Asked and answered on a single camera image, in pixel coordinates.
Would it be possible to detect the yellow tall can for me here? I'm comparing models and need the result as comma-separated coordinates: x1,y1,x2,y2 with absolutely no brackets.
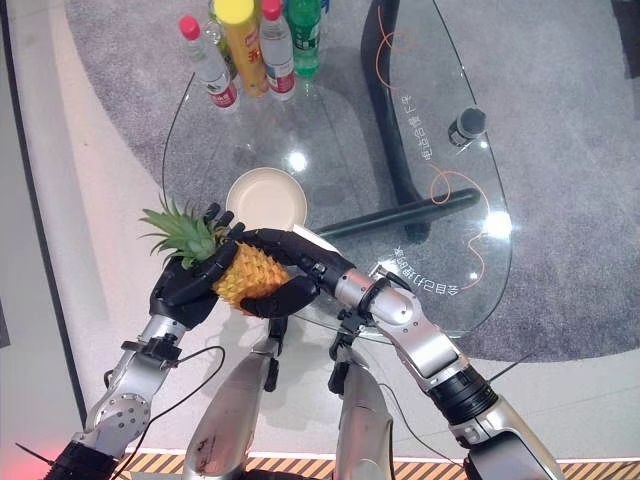
213,0,272,99

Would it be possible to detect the black curved table frame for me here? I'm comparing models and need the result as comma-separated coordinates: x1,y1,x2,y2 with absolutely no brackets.
314,0,482,246

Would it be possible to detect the grey rug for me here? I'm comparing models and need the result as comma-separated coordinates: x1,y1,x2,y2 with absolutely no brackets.
64,0,640,362

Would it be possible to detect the pineapple with green crown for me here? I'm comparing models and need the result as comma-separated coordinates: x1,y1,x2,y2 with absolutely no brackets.
139,197,294,315

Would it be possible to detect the silver robot leg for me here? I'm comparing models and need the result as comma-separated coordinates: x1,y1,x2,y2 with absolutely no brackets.
182,319,290,480
327,309,396,480

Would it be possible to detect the small black jar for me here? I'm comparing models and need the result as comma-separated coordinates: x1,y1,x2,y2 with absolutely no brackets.
447,106,489,149

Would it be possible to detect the green soda bottle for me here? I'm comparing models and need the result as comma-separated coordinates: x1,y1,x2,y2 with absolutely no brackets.
286,0,323,81

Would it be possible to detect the silver right robot leg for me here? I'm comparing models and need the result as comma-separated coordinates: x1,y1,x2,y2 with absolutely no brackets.
327,309,396,480

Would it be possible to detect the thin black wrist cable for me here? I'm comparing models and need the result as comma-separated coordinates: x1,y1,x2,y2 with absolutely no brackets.
112,344,227,480

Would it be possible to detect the yellow black hazard tape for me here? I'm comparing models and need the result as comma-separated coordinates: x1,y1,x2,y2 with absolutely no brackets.
112,449,640,480

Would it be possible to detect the red-capped clear water bottle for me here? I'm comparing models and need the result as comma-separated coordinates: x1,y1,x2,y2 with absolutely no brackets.
178,14,242,113
259,0,298,102

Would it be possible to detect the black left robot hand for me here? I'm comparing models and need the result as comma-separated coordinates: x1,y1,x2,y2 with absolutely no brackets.
149,201,247,332

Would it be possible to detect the silver left robot leg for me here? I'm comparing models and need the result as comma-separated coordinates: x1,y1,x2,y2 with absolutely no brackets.
182,319,290,480

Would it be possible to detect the cream round plate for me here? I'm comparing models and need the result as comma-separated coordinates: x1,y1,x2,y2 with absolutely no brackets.
225,167,309,236

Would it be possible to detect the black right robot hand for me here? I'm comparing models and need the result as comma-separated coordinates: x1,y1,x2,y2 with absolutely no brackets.
234,224,357,320

